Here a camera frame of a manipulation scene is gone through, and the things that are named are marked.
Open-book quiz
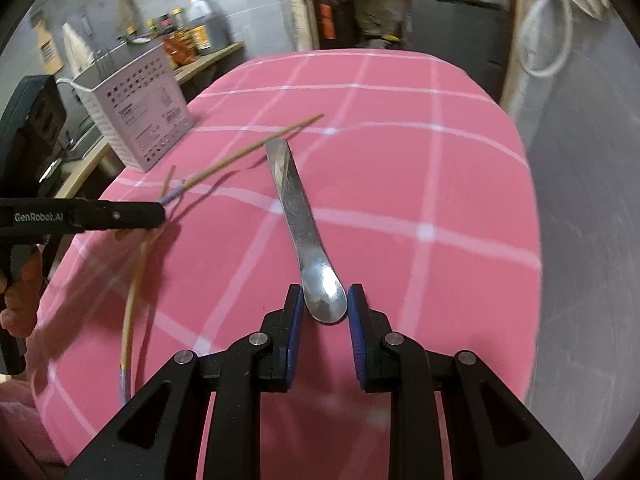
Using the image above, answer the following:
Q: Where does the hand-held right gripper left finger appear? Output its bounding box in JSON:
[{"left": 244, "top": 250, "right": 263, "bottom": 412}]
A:
[{"left": 62, "top": 284, "right": 306, "bottom": 480}]

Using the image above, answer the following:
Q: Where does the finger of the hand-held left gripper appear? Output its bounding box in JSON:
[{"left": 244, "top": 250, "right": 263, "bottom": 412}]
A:
[{"left": 82, "top": 201, "right": 167, "bottom": 232}]

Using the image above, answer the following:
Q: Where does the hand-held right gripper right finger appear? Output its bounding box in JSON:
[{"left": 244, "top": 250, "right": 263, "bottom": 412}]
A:
[{"left": 347, "top": 283, "right": 583, "bottom": 480}]

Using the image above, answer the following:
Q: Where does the wooden chopstick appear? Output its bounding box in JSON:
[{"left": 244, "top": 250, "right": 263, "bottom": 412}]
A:
[
  {"left": 161, "top": 114, "right": 326, "bottom": 206},
  {"left": 117, "top": 165, "right": 177, "bottom": 406}
]

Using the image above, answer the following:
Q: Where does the lavender perforated utensil basket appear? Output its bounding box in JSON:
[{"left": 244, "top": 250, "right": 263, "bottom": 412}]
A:
[{"left": 56, "top": 40, "right": 195, "bottom": 173}]

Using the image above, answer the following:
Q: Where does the steel butter knife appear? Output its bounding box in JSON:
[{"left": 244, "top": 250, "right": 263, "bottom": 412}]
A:
[{"left": 264, "top": 137, "right": 348, "bottom": 325}]

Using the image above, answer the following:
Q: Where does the person's left hand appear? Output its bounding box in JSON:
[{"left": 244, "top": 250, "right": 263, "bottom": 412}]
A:
[{"left": 0, "top": 247, "right": 45, "bottom": 341}]

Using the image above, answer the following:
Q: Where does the pink plaid tablecloth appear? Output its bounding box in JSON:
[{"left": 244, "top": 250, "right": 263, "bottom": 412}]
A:
[{"left": 30, "top": 50, "right": 543, "bottom": 480}]

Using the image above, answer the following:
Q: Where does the large oil bottle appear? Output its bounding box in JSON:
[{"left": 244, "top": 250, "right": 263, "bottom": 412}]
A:
[{"left": 185, "top": 0, "right": 215, "bottom": 56}]

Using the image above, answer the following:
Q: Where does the grey metal cabinet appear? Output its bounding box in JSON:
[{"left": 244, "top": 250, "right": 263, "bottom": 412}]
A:
[{"left": 407, "top": 0, "right": 511, "bottom": 101}]

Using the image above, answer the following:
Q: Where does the white hose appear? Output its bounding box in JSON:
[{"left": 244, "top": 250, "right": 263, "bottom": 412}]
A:
[{"left": 515, "top": 0, "right": 573, "bottom": 78}]

